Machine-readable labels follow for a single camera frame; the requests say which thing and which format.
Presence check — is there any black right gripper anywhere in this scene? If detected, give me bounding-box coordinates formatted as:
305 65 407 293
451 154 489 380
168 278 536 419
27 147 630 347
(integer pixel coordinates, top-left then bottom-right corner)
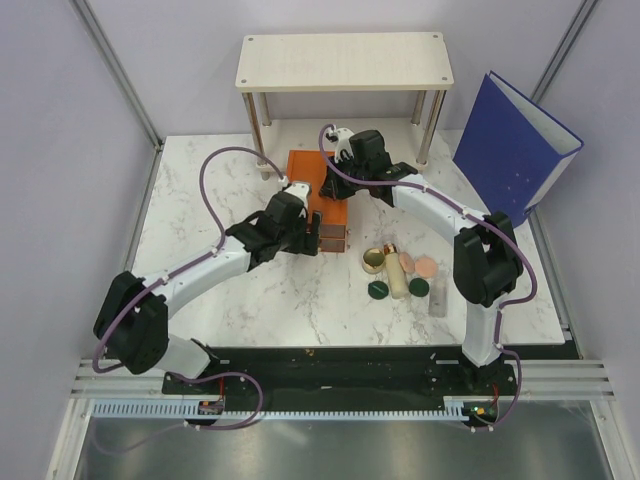
320 154 369 203

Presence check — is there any orange drawer box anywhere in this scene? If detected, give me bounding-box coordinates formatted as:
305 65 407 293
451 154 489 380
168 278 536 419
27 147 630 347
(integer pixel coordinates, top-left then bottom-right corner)
287 150 348 230

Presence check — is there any cream lotion bottle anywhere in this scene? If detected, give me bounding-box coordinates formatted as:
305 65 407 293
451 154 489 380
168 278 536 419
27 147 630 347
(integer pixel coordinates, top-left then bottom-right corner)
383 243 409 299

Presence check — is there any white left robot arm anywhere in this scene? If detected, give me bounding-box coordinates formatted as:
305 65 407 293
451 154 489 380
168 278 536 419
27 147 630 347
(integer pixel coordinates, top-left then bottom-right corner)
93 182 321 393

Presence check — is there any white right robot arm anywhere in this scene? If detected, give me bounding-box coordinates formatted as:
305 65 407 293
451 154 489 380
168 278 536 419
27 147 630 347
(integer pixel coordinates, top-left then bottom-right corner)
318 124 529 394

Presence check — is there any gold round jar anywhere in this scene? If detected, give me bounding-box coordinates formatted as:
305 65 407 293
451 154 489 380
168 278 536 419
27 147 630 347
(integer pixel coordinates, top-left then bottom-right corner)
362 248 385 275

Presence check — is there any white two-tier shelf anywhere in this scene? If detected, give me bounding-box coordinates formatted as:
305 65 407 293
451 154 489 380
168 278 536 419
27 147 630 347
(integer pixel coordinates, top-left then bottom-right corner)
236 32 454 170

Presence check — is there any pink powder puff left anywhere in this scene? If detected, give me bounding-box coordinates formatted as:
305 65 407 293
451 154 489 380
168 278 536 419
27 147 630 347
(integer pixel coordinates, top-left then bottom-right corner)
399 252 416 275

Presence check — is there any pink powder puff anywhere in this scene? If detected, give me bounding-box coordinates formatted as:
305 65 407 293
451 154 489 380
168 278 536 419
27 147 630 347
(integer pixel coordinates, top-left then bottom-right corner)
399 252 416 275
414 256 439 279

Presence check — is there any dark green lid left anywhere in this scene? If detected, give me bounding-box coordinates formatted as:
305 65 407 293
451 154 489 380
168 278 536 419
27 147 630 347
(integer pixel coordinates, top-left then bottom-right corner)
367 280 389 300

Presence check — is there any dark green lid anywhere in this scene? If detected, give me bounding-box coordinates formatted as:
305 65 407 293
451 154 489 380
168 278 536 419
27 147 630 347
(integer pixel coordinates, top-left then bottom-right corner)
409 278 430 298
367 280 389 300

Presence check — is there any pink powder puff right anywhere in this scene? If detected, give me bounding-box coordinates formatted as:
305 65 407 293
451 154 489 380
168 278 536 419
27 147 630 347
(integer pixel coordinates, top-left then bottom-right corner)
414 256 439 279

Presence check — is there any dark green lid right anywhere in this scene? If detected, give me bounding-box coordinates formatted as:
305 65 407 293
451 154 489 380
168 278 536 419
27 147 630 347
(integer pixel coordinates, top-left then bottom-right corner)
409 278 430 298

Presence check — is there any clear grey tube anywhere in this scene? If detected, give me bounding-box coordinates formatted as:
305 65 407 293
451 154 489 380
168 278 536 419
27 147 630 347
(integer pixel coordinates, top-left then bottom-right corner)
429 277 448 318

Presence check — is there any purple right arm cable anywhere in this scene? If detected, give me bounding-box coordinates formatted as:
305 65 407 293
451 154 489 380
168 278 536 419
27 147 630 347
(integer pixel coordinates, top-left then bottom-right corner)
318 123 539 434

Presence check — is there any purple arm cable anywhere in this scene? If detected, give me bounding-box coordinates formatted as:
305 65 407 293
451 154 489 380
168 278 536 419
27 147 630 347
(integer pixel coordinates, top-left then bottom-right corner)
318 123 539 434
92 147 291 456

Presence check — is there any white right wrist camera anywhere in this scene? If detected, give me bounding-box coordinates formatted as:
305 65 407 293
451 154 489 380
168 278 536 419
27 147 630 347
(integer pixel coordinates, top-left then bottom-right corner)
324 125 354 164

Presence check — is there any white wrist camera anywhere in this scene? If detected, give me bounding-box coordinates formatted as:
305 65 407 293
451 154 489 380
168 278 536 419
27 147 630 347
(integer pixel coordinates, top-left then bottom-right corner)
324 125 354 164
282 181 312 209

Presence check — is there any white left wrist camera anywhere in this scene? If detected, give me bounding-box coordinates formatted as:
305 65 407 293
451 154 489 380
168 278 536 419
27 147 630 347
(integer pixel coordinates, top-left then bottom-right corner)
282 181 312 209

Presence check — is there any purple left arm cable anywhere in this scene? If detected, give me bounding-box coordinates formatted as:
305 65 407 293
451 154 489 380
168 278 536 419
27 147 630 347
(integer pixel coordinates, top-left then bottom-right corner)
92 147 291 456

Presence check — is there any blue ring binder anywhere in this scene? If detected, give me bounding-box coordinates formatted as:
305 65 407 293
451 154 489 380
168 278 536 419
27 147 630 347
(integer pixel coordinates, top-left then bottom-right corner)
453 72 584 227

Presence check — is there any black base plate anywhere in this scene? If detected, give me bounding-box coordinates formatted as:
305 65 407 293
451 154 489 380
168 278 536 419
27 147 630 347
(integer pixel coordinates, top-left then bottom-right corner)
162 346 517 409

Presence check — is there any light blue cable duct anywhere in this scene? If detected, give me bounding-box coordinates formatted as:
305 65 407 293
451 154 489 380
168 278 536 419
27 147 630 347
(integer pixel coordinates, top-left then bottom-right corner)
91 397 490 421

